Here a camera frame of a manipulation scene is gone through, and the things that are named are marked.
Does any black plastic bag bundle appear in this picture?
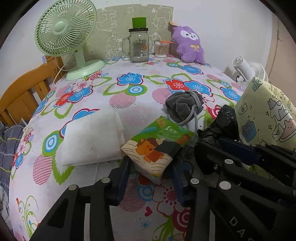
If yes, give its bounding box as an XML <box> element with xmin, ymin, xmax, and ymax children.
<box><xmin>197</xmin><ymin>105</ymin><xmax>239</xmax><ymax>148</ymax></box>

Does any yellow cartoon storage box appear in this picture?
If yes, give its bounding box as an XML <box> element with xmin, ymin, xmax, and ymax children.
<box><xmin>234</xmin><ymin>77</ymin><xmax>295</xmax><ymax>152</ymax></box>

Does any green orange tissue pack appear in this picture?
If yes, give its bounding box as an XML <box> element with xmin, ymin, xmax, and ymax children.
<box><xmin>121</xmin><ymin>116</ymin><xmax>194</xmax><ymax>185</ymax></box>

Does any grey drawstring pouch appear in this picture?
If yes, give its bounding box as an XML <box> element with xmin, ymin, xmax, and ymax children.
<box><xmin>165</xmin><ymin>90</ymin><xmax>203</xmax><ymax>135</ymax></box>

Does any white pad pack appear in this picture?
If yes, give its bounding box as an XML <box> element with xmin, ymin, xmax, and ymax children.
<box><xmin>59</xmin><ymin>109</ymin><xmax>125</xmax><ymax>166</ymax></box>

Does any floral tablecloth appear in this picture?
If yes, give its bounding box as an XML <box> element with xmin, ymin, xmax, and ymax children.
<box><xmin>9</xmin><ymin>55</ymin><xmax>243</xmax><ymax>240</ymax></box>

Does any beige door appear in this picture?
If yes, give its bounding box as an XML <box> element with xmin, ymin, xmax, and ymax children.
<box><xmin>265</xmin><ymin>14</ymin><xmax>295</xmax><ymax>98</ymax></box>

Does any white standing fan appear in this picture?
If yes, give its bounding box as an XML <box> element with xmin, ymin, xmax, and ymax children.
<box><xmin>232</xmin><ymin>56</ymin><xmax>268</xmax><ymax>90</ymax></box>

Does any grey plaid blanket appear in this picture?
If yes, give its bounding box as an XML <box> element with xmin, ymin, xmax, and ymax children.
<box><xmin>0</xmin><ymin>121</ymin><xmax>26</xmax><ymax>193</ymax></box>

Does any purple bunny plush toy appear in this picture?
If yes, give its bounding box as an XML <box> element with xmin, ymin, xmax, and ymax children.
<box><xmin>172</xmin><ymin>26</ymin><xmax>205</xmax><ymax>65</ymax></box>

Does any cotton swab jar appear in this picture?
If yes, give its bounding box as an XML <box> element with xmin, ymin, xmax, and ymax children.
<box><xmin>154</xmin><ymin>40</ymin><xmax>173</xmax><ymax>58</ymax></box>

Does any glass mason jar mug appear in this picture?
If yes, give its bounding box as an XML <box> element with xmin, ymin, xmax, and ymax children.
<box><xmin>121</xmin><ymin>17</ymin><xmax>149</xmax><ymax>63</ymax></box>

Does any green patterned cardboard panel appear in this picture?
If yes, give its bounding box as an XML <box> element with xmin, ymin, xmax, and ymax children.
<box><xmin>83</xmin><ymin>4</ymin><xmax>174</xmax><ymax>61</ymax></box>

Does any green desk fan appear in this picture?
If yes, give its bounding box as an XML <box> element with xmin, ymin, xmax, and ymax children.
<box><xmin>35</xmin><ymin>0</ymin><xmax>105</xmax><ymax>81</ymax></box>

